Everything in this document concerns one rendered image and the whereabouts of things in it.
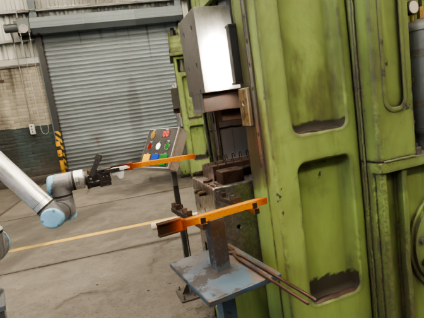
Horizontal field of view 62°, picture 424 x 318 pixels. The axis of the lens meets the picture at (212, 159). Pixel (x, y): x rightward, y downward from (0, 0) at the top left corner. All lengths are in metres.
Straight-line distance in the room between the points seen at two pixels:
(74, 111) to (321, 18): 8.60
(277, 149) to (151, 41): 8.64
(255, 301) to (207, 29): 1.37
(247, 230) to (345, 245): 0.47
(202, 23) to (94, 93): 8.14
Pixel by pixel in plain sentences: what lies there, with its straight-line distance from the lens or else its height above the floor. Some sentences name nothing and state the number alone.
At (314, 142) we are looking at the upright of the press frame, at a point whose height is 1.08.
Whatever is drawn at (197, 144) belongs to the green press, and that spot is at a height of 0.64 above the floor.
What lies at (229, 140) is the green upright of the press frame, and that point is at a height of 1.08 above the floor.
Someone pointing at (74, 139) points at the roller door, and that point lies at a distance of 9.87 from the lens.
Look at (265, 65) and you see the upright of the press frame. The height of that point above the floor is 1.42.
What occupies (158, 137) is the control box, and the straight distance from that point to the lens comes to 2.41.
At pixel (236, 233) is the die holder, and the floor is 0.67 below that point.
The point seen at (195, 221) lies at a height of 0.92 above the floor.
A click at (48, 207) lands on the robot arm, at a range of 1.66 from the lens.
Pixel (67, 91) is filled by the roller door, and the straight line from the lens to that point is 9.90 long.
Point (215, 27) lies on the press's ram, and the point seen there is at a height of 1.66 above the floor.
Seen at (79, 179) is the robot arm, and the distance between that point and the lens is 1.75.
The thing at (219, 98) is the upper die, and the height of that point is 1.33.
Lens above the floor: 1.29
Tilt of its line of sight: 8 degrees down
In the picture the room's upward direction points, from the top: 8 degrees counter-clockwise
